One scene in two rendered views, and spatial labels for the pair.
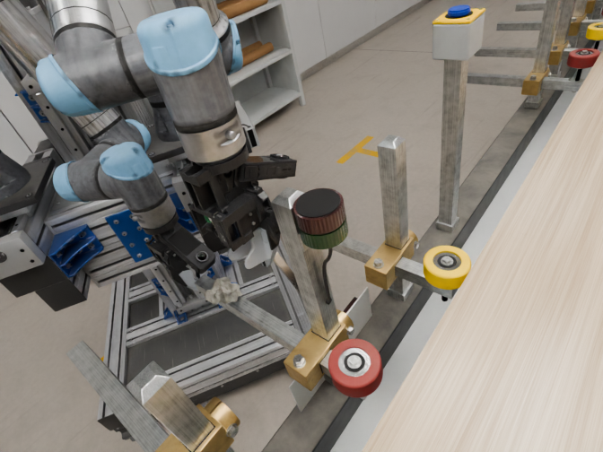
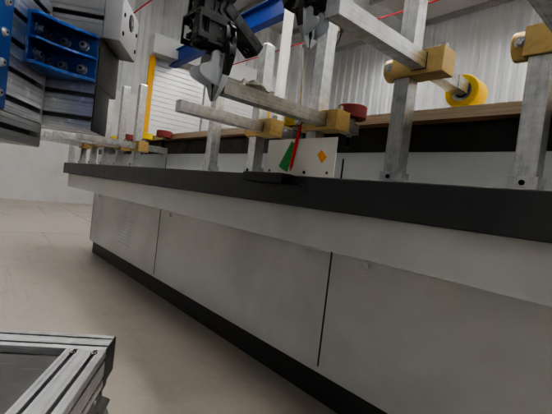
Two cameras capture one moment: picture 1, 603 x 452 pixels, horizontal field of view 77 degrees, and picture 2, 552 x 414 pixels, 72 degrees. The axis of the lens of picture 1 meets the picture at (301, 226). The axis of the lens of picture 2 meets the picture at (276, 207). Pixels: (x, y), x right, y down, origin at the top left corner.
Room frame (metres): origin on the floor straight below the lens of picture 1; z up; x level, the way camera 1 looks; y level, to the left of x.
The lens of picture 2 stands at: (0.48, 1.02, 0.64)
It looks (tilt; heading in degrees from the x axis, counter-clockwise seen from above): 2 degrees down; 270
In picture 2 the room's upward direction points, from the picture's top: 7 degrees clockwise
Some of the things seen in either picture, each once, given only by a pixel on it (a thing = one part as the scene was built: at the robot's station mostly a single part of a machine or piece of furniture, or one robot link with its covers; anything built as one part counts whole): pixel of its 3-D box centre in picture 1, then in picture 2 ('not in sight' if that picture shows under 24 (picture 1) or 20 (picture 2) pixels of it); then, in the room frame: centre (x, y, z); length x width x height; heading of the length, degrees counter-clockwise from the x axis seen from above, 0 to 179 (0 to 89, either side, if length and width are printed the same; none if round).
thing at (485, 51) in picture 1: (533, 53); (108, 144); (1.40, -1.05, 0.81); 0.43 x 0.03 x 0.04; 41
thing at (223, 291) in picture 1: (221, 289); (255, 85); (0.55, 0.19, 0.87); 0.09 x 0.07 x 0.02; 41
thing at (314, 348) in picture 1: (322, 346); (324, 122); (0.38, 0.02, 0.85); 0.13 x 0.06 x 0.05; 131
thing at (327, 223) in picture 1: (319, 210); not in sight; (0.36, -0.03, 1.15); 0.06 x 0.06 x 0.02
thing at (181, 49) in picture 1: (189, 69); not in sight; (0.44, 0.07, 1.32); 0.09 x 0.08 x 0.11; 3
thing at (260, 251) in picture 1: (258, 254); (319, 30); (0.42, 0.07, 1.06); 0.06 x 0.03 x 0.09; 130
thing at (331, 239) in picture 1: (323, 226); not in sight; (0.36, -0.03, 1.13); 0.06 x 0.06 x 0.02
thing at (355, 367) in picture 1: (357, 378); (350, 126); (0.30, -0.02, 0.85); 0.08 x 0.08 x 0.11
